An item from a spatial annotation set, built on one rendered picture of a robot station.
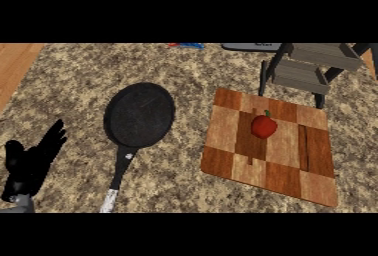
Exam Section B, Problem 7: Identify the black frying pan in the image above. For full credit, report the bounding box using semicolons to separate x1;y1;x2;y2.
97;82;177;214

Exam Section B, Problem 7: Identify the dark grey flat object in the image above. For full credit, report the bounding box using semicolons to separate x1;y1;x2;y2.
219;42;283;53

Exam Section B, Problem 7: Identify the checkered wooden cutting board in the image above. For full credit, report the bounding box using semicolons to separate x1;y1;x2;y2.
199;87;339;209

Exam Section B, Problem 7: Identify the red bell pepper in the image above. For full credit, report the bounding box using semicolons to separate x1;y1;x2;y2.
249;109;278;140

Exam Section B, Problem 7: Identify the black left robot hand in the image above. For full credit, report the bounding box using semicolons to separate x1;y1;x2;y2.
0;118;69;203

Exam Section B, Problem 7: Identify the blue and red object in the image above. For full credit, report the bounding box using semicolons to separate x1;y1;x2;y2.
166;42;206;50

